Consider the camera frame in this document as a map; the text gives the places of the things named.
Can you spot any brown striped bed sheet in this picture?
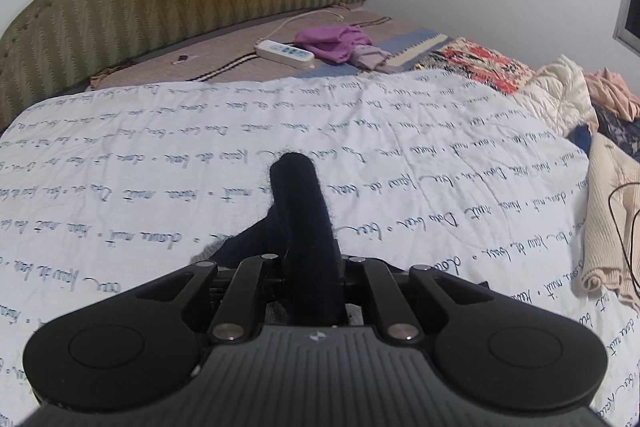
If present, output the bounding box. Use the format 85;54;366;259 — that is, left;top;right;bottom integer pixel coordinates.
89;3;453;84

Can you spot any dark patterned cloth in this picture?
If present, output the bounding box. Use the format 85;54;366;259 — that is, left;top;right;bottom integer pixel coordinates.
574;107;640;164

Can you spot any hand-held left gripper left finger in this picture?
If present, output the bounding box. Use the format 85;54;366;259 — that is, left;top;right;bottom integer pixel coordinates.
132;252;287;346

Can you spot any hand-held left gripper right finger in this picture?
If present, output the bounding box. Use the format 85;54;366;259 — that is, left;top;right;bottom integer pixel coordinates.
344;255;494;345

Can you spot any purple cloth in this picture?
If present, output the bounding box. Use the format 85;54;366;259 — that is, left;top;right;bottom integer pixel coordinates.
292;24;374;64

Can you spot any red floral cloth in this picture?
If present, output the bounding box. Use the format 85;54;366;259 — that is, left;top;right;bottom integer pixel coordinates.
414;37;534;96

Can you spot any navy and grey knitted sweater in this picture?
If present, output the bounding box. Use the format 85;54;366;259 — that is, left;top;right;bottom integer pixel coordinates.
199;152;493;329

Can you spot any beige knitted sweater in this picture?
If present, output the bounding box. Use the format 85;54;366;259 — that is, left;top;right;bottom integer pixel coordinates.
570;132;640;314

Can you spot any pale pink-grey cloth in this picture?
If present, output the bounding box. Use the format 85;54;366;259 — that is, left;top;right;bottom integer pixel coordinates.
349;44;402;74

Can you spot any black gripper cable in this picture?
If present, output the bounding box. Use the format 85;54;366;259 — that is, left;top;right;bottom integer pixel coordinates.
607;181;640;304

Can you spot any pink garment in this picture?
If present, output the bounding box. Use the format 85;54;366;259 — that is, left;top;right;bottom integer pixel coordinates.
584;67;640;124

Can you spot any cream puffy jacket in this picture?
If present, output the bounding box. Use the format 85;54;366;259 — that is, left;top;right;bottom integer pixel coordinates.
519;54;599;138

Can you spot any white power strip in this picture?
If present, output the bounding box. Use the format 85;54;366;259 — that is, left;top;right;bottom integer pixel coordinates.
254;39;316;68

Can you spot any white script-printed blanket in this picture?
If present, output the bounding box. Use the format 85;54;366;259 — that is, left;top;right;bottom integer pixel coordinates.
0;68;640;427

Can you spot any white power strip cable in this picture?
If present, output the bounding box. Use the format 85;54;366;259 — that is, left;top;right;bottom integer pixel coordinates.
259;3;347;44

